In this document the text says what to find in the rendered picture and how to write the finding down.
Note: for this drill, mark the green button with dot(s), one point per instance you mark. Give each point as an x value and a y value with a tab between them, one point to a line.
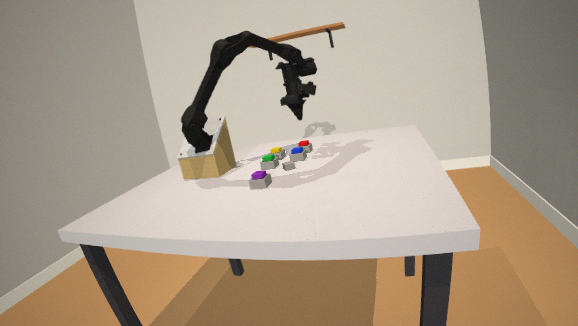
269	162

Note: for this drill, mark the red button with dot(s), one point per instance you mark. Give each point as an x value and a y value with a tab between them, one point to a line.
306	146

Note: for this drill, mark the blue button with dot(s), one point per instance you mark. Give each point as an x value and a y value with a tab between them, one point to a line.
298	154

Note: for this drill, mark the yellow button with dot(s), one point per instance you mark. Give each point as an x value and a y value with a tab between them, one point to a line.
278	152

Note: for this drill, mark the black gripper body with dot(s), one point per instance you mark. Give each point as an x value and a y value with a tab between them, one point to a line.
292	92

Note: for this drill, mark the purple button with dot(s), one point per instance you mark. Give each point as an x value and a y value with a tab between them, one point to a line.
260	180

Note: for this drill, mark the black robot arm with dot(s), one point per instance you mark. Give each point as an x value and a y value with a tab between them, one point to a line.
222	54

